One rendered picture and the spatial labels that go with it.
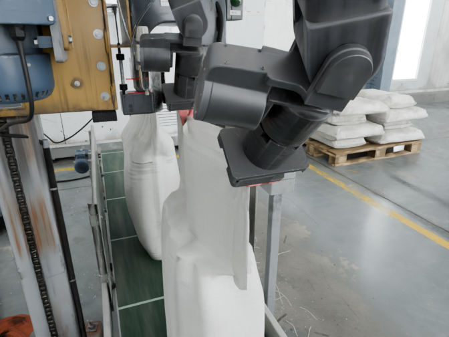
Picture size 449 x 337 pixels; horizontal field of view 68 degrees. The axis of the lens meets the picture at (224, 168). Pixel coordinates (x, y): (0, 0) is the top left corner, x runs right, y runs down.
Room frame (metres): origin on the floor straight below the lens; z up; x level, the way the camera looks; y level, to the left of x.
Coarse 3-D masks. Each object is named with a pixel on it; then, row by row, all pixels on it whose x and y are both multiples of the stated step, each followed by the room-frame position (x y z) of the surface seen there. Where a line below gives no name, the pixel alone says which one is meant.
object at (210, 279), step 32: (192, 128) 0.74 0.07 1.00; (192, 160) 0.57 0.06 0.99; (224, 160) 0.49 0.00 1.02; (192, 192) 0.57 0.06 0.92; (224, 192) 0.49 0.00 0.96; (192, 224) 0.58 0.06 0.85; (224, 224) 0.49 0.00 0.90; (192, 256) 0.52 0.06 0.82; (224, 256) 0.49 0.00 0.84; (192, 288) 0.49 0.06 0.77; (224, 288) 0.47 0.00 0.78; (256, 288) 0.48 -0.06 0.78; (192, 320) 0.47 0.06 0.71; (224, 320) 0.45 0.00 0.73; (256, 320) 0.48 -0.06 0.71
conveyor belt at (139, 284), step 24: (120, 168) 2.10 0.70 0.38; (120, 192) 1.73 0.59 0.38; (120, 216) 1.45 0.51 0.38; (120, 240) 1.24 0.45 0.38; (120, 264) 1.07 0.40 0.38; (144, 264) 1.07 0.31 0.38; (120, 288) 0.94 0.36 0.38; (144, 288) 0.94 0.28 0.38; (120, 312) 0.83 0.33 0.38; (144, 312) 0.83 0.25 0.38; (144, 336) 0.73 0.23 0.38
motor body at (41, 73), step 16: (0, 32) 0.60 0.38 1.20; (32, 32) 0.65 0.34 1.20; (0, 48) 0.60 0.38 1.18; (16, 48) 0.62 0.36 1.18; (32, 48) 0.64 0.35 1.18; (0, 64) 0.59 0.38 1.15; (16, 64) 0.60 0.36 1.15; (32, 64) 0.62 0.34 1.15; (48, 64) 0.66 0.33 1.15; (0, 80) 0.59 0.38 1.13; (16, 80) 0.60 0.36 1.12; (32, 80) 0.62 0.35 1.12; (48, 80) 0.65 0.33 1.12; (0, 96) 0.59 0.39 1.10; (16, 96) 0.60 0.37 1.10; (48, 96) 0.67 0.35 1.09
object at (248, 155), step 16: (224, 128) 0.38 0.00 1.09; (240, 128) 0.39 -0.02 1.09; (256, 128) 0.34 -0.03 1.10; (224, 144) 0.37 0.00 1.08; (240, 144) 0.37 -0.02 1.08; (256, 144) 0.34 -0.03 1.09; (272, 144) 0.33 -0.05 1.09; (240, 160) 0.36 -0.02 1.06; (256, 160) 0.35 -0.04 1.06; (272, 160) 0.34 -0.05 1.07; (288, 160) 0.38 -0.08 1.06; (304, 160) 0.38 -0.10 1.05; (240, 176) 0.34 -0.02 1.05; (256, 176) 0.35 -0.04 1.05
